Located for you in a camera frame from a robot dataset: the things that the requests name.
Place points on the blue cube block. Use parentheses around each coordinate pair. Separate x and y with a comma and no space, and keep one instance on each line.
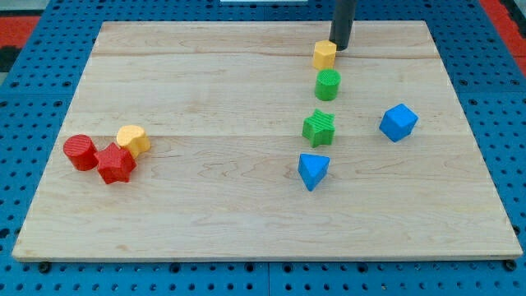
(398,122)

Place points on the yellow heart block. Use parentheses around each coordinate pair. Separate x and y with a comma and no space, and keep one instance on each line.
(134,139)

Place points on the green cylinder block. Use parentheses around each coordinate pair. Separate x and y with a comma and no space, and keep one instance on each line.
(327,84)

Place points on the blue perforated base panel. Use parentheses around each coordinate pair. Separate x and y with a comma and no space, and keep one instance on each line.
(40,85)

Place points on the yellow hexagon block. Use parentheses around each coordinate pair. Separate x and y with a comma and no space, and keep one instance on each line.
(324,55)

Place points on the light wooden board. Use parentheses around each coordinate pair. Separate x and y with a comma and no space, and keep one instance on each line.
(223,105)

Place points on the blue triangle block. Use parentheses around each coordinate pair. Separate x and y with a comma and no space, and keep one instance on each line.
(312,169)

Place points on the red cylinder block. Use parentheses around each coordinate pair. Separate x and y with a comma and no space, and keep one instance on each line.
(80,150)

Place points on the red star block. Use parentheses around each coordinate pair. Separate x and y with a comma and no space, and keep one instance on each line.
(115,164)

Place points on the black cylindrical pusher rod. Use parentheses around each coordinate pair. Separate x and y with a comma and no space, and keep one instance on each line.
(342,23)

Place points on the green star block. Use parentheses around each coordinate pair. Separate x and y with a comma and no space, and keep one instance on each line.
(319,128)

